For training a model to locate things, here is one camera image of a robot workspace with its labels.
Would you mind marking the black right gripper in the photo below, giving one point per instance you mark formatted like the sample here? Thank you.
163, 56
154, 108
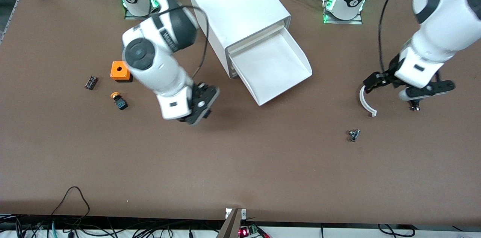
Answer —
195, 91

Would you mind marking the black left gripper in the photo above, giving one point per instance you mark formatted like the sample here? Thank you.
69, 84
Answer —
391, 71

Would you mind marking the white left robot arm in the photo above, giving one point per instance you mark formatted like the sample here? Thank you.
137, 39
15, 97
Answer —
443, 24

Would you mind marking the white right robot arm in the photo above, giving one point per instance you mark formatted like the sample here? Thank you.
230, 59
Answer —
161, 73

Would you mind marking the white curved plastic arc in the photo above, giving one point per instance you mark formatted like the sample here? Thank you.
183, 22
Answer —
362, 101

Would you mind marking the small metal part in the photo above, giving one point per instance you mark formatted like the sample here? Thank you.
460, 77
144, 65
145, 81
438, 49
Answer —
353, 134

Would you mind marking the orange box with hole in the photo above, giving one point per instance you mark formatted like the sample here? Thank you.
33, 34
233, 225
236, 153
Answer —
118, 70

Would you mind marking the small black contact block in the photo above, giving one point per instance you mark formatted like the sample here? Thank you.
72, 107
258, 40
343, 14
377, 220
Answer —
91, 82

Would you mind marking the circuit board with red light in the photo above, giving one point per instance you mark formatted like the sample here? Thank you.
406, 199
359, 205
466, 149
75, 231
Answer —
248, 231

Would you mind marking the orange push button switch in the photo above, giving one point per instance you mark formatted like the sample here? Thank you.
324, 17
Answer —
120, 102

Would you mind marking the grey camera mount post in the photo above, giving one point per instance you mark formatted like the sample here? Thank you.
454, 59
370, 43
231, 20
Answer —
231, 226

